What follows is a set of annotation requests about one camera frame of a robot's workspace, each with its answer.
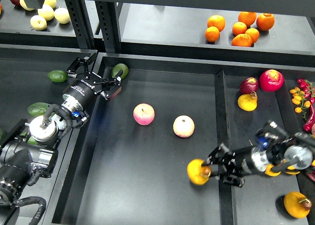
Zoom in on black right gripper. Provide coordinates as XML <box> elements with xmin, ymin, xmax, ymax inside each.
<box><xmin>201</xmin><ymin>143</ymin><xmax>258</xmax><ymax>187</ymax></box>

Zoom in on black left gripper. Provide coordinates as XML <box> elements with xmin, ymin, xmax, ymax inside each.
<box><xmin>62</xmin><ymin>55</ymin><xmax>123</xmax><ymax>108</ymax></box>

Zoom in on yellow pear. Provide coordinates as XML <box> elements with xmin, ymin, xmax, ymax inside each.
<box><xmin>187</xmin><ymin>159</ymin><xmax>212</xmax><ymax>186</ymax></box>
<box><xmin>283</xmin><ymin>192</ymin><xmax>312</xmax><ymax>218</ymax></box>

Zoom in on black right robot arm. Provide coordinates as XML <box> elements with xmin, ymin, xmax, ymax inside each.
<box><xmin>201</xmin><ymin>120</ymin><xmax>315</xmax><ymax>187</ymax></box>

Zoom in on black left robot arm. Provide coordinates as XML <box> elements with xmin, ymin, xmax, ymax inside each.
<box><xmin>0</xmin><ymin>54</ymin><xmax>128</xmax><ymax>225</ymax></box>

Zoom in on green avocado at tray corner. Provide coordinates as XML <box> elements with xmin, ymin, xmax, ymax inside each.
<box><xmin>111</xmin><ymin>63</ymin><xmax>129</xmax><ymax>79</ymax></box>

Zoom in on yellow pear bin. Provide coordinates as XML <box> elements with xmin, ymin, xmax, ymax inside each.
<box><xmin>284</xmin><ymin>165</ymin><xmax>300</xmax><ymax>175</ymax></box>
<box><xmin>237</xmin><ymin>92</ymin><xmax>258</xmax><ymax>112</ymax></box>
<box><xmin>264</xmin><ymin>164</ymin><xmax>281</xmax><ymax>177</ymax></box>

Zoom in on green avocado upper left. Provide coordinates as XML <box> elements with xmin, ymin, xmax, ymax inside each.
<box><xmin>48</xmin><ymin>70</ymin><xmax>68</xmax><ymax>83</ymax></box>

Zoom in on yellow pear upper right bin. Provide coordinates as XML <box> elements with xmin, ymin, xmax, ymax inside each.
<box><xmin>237</xmin><ymin>92</ymin><xmax>258</xmax><ymax>112</ymax></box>

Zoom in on green avocado left bin top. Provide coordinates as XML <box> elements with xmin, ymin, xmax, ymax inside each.
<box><xmin>27</xmin><ymin>102</ymin><xmax>50</xmax><ymax>117</ymax></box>

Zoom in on green avocado bin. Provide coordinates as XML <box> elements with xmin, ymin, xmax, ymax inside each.
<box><xmin>27</xmin><ymin>102</ymin><xmax>50</xmax><ymax>117</ymax></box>
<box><xmin>27</xmin><ymin>136</ymin><xmax>38</xmax><ymax>145</ymax></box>

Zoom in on green avocado left bin lower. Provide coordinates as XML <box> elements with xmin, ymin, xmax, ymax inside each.
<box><xmin>27</xmin><ymin>136</ymin><xmax>38</xmax><ymax>145</ymax></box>

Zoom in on dark avocado left edge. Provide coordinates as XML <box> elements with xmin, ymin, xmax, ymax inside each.
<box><xmin>0</xmin><ymin>129</ymin><xmax>6</xmax><ymax>141</ymax></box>

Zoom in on black shelf upright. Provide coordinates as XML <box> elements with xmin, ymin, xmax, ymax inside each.
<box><xmin>64</xmin><ymin>0</ymin><xmax>123</xmax><ymax>54</ymax></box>

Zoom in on pale yellow pink apple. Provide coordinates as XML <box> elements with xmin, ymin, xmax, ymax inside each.
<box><xmin>173</xmin><ymin>115</ymin><xmax>195</xmax><ymax>138</ymax></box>

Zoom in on pink red apple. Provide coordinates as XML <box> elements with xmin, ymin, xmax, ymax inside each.
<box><xmin>133</xmin><ymin>103</ymin><xmax>155</xmax><ymax>126</ymax></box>

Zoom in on pale yellow apple front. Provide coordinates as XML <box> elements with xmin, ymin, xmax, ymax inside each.
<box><xmin>30</xmin><ymin>15</ymin><xmax>47</xmax><ymax>31</ymax></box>

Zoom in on pale yellow apple middle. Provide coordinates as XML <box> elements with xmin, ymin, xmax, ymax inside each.
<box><xmin>37</xmin><ymin>4</ymin><xmax>54</xmax><ymax>21</ymax></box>

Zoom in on dark red purple fruit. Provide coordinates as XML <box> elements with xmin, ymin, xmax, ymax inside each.
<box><xmin>240</xmin><ymin>77</ymin><xmax>259</xmax><ymax>95</ymax></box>

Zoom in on pale yellow apple back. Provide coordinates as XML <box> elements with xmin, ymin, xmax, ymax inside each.
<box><xmin>44</xmin><ymin>0</ymin><xmax>57</xmax><ymax>9</ymax></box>

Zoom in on red chili pepper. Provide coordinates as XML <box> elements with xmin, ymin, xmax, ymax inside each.
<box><xmin>303</xmin><ymin>104</ymin><xmax>315</xmax><ymax>132</ymax></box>

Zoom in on red apple right bin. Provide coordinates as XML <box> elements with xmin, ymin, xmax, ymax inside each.
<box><xmin>259</xmin><ymin>69</ymin><xmax>284</xmax><ymax>92</ymax></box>

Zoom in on black centre tray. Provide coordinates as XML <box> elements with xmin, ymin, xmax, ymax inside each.
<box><xmin>61</xmin><ymin>53</ymin><xmax>238</xmax><ymax>225</ymax></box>

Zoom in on cherry tomato vine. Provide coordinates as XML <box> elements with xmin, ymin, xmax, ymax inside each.
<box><xmin>289</xmin><ymin>78</ymin><xmax>315</xmax><ymax>114</ymax></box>

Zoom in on pale yellow apple slice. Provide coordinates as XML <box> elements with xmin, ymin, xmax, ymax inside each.
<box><xmin>19</xmin><ymin>0</ymin><xmax>34</xmax><ymax>11</ymax></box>

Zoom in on orange lower left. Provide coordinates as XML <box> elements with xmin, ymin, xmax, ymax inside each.
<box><xmin>205</xmin><ymin>26</ymin><xmax>220</xmax><ymax>42</ymax></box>

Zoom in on orange top left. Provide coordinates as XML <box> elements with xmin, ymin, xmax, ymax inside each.
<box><xmin>207</xmin><ymin>15</ymin><xmax>225</xmax><ymax>32</ymax></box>

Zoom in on orange front bottom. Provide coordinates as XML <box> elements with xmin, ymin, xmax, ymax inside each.
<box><xmin>231</xmin><ymin>33</ymin><xmax>252</xmax><ymax>47</ymax></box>

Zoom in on orange right middle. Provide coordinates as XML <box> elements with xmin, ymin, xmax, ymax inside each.
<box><xmin>245</xmin><ymin>28</ymin><xmax>260</xmax><ymax>44</ymax></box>

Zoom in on small orange middle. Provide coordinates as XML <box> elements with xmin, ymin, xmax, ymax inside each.
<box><xmin>232</xmin><ymin>22</ymin><xmax>247</xmax><ymax>36</ymax></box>

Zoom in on orange top middle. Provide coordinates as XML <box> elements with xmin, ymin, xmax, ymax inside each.
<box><xmin>238</xmin><ymin>11</ymin><xmax>257</xmax><ymax>27</ymax></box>

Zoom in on orange top right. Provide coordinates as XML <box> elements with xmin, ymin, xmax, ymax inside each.
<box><xmin>256</xmin><ymin>13</ymin><xmax>275</xmax><ymax>31</ymax></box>

